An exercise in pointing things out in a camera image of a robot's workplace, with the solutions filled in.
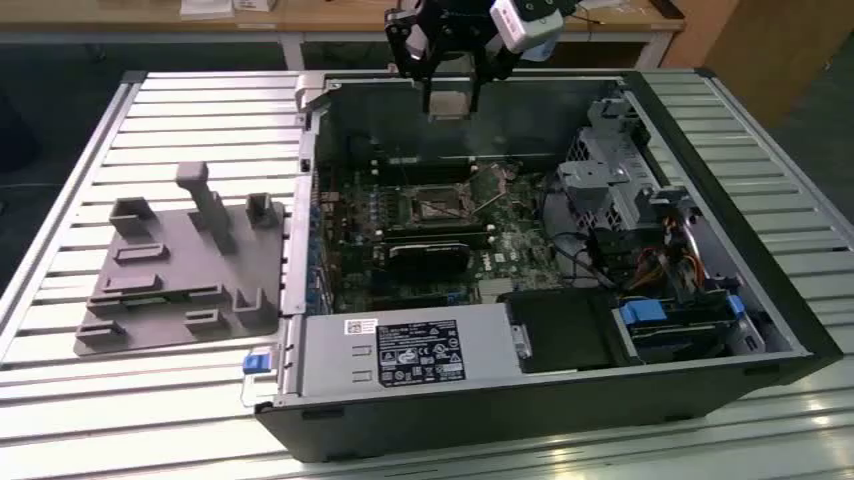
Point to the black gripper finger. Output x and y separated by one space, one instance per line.
475 95
427 95

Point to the silver CPU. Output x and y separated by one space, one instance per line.
448 105

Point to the CPU socket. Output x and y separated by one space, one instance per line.
436 205

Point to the black RAM stick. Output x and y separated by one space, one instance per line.
433 231

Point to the silver drive cage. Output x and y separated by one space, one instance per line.
600 195

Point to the green motherboard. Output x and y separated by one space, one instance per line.
520 250

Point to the black graphics card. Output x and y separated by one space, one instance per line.
427 257

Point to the white cardboard box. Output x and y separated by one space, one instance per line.
207 9

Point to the small silver heatsink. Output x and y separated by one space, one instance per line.
498 287

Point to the wooden cabinet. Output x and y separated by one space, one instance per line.
767 50

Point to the wooden desk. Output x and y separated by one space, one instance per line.
133 25

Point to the grey parts rack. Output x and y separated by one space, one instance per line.
167 235

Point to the black plastic shroud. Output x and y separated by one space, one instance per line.
560 330

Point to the blue disk carrier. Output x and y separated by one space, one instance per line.
643 312

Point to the silver power supply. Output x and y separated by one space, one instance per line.
333 360

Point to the blue disk bay clip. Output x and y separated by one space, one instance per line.
735 306

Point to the green RAM stick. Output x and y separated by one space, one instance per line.
153 300

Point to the blue case latch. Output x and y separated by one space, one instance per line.
256 362

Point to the black open PC case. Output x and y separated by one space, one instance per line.
467 425

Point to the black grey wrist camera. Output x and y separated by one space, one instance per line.
413 45

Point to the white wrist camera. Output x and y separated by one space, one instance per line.
527 25

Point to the grey case corner bracket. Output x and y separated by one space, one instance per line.
308 92

